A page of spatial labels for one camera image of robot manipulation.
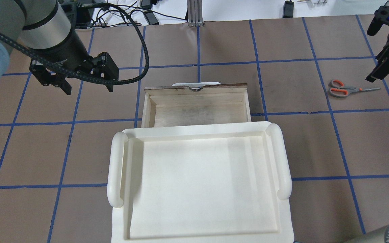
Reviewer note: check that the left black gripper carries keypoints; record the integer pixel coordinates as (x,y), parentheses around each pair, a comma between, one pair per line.
(69,50)

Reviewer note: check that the black power adapter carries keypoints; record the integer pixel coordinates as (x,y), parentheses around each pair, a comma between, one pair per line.
(288,9)

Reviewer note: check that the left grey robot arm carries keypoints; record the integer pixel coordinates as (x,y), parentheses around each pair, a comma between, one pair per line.
(43,27)

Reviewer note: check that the white plastic tray box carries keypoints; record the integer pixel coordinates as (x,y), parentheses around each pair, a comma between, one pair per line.
(222,183)

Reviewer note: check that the aluminium frame post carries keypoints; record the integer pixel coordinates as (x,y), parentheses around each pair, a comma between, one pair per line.
(194,13)

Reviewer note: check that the grey orange scissors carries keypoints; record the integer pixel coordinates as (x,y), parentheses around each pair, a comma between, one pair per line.
(338,89)

